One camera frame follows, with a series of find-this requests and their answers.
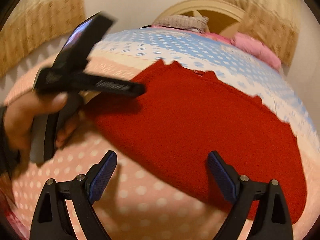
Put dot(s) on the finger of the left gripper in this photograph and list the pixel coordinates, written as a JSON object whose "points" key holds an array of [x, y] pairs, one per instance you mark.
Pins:
{"points": [[74, 54], [108, 85]]}

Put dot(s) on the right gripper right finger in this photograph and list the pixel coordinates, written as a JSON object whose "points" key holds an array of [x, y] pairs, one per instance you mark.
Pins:
{"points": [[272, 219]]}

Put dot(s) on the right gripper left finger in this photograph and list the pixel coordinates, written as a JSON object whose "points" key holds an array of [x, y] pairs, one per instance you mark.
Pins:
{"points": [[51, 219]]}

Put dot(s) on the red knitted sweater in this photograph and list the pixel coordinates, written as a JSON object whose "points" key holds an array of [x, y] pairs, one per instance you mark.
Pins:
{"points": [[186, 114]]}

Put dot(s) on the person's left hand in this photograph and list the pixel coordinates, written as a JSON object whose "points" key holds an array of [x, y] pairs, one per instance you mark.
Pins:
{"points": [[19, 116]]}

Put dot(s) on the beige side curtain left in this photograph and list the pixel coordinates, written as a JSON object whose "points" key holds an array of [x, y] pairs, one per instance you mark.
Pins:
{"points": [[33, 22]]}

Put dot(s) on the striped grey pillow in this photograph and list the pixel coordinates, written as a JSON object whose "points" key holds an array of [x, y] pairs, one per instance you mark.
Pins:
{"points": [[195, 24]]}

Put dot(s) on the cream wooden headboard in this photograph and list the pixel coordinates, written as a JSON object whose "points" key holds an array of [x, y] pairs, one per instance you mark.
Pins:
{"points": [[223, 18]]}

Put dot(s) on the pink pillow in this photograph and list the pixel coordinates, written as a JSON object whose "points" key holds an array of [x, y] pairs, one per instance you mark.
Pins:
{"points": [[256, 48]]}

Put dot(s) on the beige window curtain centre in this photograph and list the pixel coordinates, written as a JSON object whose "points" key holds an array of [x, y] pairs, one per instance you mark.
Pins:
{"points": [[276, 23]]}

